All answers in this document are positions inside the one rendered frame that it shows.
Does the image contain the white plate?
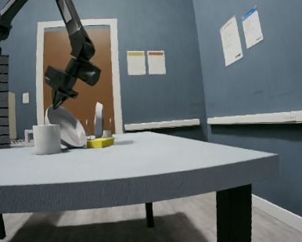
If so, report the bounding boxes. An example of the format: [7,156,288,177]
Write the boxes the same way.
[45,105,86,148]
[95,103,103,139]

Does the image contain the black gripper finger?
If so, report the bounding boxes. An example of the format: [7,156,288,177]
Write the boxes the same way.
[52,89,57,105]
[53,92,70,110]

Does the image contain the small white cup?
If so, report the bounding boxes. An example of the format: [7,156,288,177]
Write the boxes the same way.
[103,130,112,138]

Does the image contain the beige tiled splashback wall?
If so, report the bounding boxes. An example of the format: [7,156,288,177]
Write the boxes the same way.
[9,92,16,140]

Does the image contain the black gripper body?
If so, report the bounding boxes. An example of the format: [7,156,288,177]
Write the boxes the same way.
[50,84,79,99]

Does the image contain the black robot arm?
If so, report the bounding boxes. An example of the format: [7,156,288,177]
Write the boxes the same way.
[0,0,101,90]

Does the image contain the yellow sponge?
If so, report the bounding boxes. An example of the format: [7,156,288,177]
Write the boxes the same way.
[87,138,114,148]

